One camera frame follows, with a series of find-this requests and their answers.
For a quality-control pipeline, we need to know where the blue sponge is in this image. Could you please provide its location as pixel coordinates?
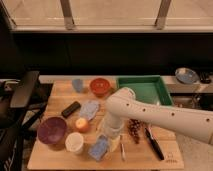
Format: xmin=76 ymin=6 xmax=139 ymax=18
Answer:
xmin=88 ymin=135 xmax=109 ymax=161

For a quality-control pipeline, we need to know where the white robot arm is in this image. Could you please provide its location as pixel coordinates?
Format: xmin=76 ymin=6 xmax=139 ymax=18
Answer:
xmin=102 ymin=87 xmax=213 ymax=145

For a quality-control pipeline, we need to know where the red bowl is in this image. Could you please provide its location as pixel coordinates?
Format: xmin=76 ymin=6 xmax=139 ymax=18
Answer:
xmin=90 ymin=78 xmax=111 ymax=97

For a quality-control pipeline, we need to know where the purple bowl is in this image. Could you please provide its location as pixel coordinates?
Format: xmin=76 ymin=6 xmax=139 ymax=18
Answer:
xmin=37 ymin=117 xmax=67 ymax=145

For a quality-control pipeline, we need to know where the silver metal bowl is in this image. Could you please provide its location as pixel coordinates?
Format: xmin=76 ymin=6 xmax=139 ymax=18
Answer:
xmin=175 ymin=67 xmax=199 ymax=84

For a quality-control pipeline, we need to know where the silver fork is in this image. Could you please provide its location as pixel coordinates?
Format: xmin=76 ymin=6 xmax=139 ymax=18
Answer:
xmin=120 ymin=135 xmax=126 ymax=161

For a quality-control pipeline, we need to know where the bunch of dark grapes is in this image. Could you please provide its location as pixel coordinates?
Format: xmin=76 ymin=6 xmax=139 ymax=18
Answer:
xmin=128 ymin=119 xmax=142 ymax=144

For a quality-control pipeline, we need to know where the apple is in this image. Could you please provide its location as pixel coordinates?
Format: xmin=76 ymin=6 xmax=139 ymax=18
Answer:
xmin=75 ymin=118 xmax=89 ymax=133

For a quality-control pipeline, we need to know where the white cup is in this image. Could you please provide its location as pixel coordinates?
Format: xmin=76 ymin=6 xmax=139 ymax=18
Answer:
xmin=65 ymin=132 xmax=84 ymax=154

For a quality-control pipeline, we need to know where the blue grey cloth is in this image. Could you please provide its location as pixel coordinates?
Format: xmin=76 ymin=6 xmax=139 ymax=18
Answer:
xmin=79 ymin=100 xmax=100 ymax=121

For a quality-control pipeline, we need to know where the black rectangular block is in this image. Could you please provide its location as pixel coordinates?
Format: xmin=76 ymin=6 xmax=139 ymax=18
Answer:
xmin=61 ymin=101 xmax=81 ymax=118

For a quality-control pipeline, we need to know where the green plastic tray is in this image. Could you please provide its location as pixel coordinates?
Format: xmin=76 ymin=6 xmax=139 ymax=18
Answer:
xmin=116 ymin=75 xmax=173 ymax=106

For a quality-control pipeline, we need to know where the small blue cup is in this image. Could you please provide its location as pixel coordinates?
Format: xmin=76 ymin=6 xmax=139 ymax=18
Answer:
xmin=72 ymin=79 xmax=83 ymax=93

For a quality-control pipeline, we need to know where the black chair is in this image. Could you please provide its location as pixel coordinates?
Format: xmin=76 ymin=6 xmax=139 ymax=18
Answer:
xmin=0 ymin=71 xmax=48 ymax=171

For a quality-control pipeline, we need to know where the black handled peeler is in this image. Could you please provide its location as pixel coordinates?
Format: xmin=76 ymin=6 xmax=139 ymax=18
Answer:
xmin=144 ymin=124 xmax=164 ymax=160

